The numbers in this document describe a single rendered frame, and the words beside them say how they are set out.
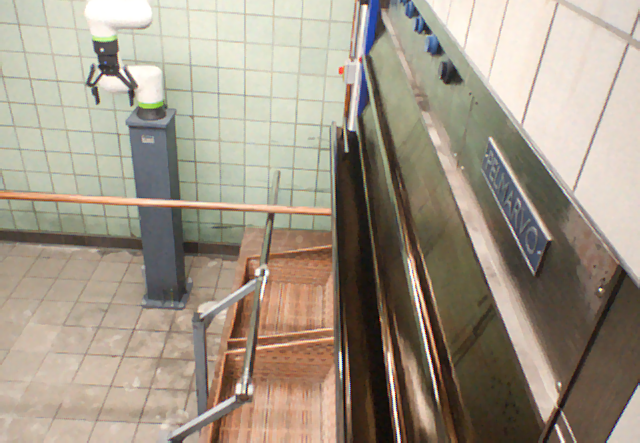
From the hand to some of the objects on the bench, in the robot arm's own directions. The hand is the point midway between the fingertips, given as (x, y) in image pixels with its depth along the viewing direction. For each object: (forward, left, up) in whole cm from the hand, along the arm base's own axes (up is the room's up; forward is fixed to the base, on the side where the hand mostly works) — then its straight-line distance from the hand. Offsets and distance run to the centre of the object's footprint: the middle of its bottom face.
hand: (114, 102), depth 223 cm
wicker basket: (+28, +77, -88) cm, 121 cm away
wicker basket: (+88, +78, -88) cm, 147 cm away
